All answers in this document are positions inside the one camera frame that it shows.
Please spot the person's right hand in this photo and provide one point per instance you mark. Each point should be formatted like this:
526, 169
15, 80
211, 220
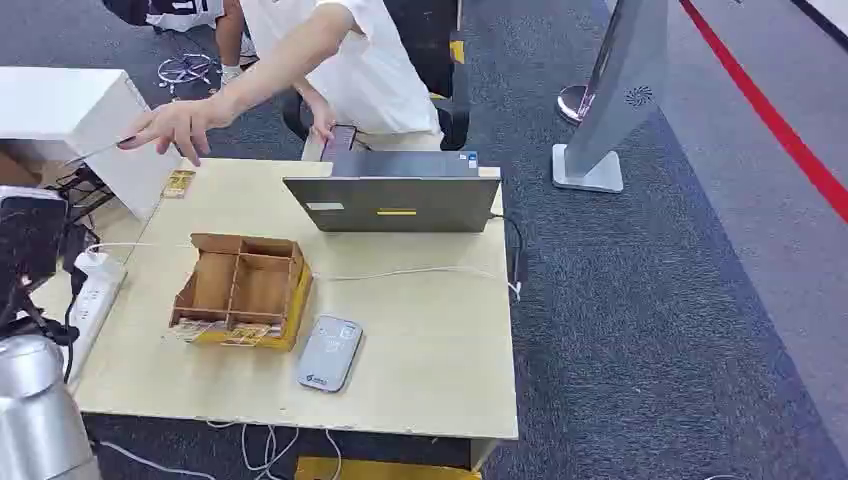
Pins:
175, 126

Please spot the person's left hand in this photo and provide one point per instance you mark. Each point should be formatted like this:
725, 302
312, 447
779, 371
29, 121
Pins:
323, 121

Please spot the robot left hand grey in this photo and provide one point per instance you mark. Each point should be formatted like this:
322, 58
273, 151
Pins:
30, 238

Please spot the dark smartphone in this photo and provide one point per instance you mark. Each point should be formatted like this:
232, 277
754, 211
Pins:
339, 142

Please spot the thin card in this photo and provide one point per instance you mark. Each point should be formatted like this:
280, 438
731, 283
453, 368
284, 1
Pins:
99, 152

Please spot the robot left arm silver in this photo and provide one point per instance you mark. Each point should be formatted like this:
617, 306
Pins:
33, 411

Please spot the printed card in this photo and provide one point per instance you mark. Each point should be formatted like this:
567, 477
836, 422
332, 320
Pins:
179, 184

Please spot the silver chair base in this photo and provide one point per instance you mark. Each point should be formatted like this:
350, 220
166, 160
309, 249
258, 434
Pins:
185, 68

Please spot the person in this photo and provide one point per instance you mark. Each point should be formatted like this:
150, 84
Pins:
189, 10
384, 79

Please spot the white power strip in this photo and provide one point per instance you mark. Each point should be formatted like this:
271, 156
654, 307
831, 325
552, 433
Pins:
96, 298

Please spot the white cabinet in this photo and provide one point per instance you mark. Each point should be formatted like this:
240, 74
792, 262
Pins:
73, 106

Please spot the grey laptop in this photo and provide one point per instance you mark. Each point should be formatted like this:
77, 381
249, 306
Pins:
397, 199

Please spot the wooden card box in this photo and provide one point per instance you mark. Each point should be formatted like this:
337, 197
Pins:
255, 285

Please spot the card stack in box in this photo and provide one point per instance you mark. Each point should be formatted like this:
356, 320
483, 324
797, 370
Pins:
199, 329
248, 334

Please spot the grey card reader device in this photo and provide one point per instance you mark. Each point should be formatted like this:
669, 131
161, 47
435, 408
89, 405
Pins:
329, 354

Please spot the chrome stanchion base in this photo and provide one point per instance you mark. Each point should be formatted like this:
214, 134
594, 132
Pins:
571, 102

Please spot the grey kiosk stand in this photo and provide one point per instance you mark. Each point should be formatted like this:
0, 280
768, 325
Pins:
623, 86

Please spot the yellow board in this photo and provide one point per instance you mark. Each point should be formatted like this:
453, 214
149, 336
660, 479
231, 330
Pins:
378, 470

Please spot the red floor tape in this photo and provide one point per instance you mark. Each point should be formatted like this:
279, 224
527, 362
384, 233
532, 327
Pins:
772, 119

